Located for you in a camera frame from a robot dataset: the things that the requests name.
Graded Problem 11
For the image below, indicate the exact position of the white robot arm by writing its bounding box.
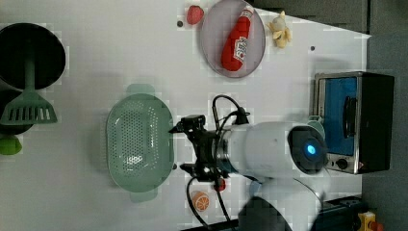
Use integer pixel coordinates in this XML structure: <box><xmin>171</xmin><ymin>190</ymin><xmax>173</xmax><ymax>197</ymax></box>
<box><xmin>169</xmin><ymin>115</ymin><xmax>331</xmax><ymax>231</ymax></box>

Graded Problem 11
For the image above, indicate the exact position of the green toy vegetable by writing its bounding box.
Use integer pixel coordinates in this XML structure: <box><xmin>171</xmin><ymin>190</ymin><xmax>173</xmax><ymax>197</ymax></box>
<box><xmin>0</xmin><ymin>135</ymin><xmax>22</xmax><ymax>155</ymax></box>

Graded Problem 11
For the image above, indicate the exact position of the dark blue crate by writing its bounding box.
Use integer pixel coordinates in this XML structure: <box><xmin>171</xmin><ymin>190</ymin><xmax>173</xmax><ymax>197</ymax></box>
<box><xmin>312</xmin><ymin>197</ymin><xmax>368</xmax><ymax>231</ymax></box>

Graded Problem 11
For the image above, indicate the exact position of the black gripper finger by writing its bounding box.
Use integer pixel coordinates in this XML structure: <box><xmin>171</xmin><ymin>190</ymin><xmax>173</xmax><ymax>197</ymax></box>
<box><xmin>169</xmin><ymin>124</ymin><xmax>184</xmax><ymax>134</ymax></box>
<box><xmin>180</xmin><ymin>163</ymin><xmax>196</xmax><ymax>173</ymax></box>

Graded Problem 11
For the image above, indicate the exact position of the orange toy slice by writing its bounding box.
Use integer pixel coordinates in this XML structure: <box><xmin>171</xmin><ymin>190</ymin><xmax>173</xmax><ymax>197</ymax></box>
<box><xmin>191</xmin><ymin>191</ymin><xmax>210</xmax><ymax>212</ymax></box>

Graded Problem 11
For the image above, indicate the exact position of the green slotted spatula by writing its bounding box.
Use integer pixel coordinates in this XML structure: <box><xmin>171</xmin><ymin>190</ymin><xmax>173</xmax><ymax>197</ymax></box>
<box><xmin>1</xmin><ymin>58</ymin><xmax>58</xmax><ymax>125</ymax></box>

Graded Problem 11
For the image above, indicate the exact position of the black toaster oven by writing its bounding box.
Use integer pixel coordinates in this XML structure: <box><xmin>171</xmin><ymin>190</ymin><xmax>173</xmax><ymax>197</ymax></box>
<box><xmin>313</xmin><ymin>71</ymin><xmax>395</xmax><ymax>174</ymax></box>

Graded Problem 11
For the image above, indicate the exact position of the red ketchup bottle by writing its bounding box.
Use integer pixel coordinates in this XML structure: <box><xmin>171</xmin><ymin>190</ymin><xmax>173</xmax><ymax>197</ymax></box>
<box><xmin>220</xmin><ymin>5</ymin><xmax>254</xmax><ymax>71</ymax></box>

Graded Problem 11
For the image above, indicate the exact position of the black camera cable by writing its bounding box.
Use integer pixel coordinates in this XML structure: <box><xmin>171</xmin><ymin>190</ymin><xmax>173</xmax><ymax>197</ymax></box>
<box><xmin>186</xmin><ymin>94</ymin><xmax>251</xmax><ymax>231</ymax></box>

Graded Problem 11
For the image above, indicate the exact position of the small red toy fruit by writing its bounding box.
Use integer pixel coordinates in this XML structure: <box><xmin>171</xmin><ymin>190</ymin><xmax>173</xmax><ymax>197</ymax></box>
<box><xmin>214</xmin><ymin>179</ymin><xmax>226</xmax><ymax>192</ymax></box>

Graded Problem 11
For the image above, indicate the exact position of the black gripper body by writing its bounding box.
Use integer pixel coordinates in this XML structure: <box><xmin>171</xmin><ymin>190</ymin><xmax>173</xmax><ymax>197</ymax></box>
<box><xmin>181</xmin><ymin>115</ymin><xmax>229</xmax><ymax>182</ymax></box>

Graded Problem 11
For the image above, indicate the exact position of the red toy strawberry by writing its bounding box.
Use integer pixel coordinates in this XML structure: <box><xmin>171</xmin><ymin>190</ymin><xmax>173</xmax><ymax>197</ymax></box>
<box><xmin>187</xmin><ymin>5</ymin><xmax>204</xmax><ymax>25</ymax></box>

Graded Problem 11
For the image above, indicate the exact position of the grey oval plate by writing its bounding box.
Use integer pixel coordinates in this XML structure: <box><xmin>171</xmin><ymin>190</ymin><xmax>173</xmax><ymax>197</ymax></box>
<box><xmin>200</xmin><ymin>0</ymin><xmax>266</xmax><ymax>78</ymax></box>

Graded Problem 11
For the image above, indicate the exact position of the black pan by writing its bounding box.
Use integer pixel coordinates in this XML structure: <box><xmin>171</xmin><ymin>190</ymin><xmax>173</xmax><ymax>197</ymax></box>
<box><xmin>1</xmin><ymin>23</ymin><xmax>65</xmax><ymax>135</ymax></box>

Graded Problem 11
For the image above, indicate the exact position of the green plastic strainer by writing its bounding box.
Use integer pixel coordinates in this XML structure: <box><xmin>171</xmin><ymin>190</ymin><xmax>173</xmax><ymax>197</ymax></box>
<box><xmin>106</xmin><ymin>84</ymin><xmax>174</xmax><ymax>203</ymax></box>

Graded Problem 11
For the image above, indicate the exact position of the yellow toy banana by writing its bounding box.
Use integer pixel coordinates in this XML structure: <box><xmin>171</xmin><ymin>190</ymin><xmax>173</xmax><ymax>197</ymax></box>
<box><xmin>267</xmin><ymin>11</ymin><xmax>292</xmax><ymax>49</ymax></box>

